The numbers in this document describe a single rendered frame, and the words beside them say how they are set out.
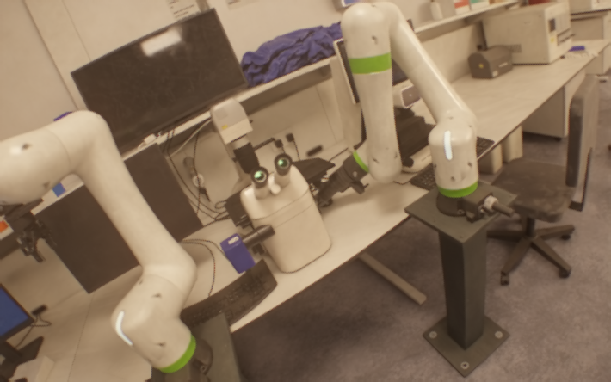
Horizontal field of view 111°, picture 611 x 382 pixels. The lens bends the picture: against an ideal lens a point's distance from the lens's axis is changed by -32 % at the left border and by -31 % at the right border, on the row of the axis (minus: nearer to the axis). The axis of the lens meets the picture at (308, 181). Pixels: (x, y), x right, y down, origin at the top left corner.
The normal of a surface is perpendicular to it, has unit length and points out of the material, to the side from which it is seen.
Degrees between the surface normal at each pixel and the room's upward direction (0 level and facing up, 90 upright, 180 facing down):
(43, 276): 90
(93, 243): 86
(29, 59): 90
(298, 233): 91
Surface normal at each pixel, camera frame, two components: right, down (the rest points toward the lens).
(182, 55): 0.41, 0.18
